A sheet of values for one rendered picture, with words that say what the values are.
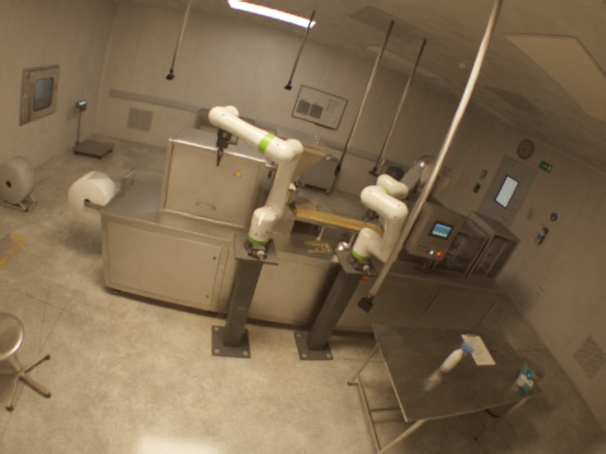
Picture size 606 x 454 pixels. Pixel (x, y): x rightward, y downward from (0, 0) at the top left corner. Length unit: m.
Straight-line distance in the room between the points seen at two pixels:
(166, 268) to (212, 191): 0.67
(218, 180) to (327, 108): 4.12
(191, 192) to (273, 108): 3.92
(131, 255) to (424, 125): 5.92
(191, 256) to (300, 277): 0.81
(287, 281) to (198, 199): 0.87
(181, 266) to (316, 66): 4.55
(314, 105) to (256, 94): 1.10
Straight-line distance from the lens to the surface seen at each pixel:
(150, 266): 2.35
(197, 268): 2.25
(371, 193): 1.63
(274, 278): 2.26
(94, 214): 2.66
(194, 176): 2.11
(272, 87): 5.81
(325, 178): 5.71
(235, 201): 2.14
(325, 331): 2.43
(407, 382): 1.82
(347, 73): 6.00
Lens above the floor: 1.91
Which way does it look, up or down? 26 degrees down
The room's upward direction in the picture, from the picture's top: 20 degrees clockwise
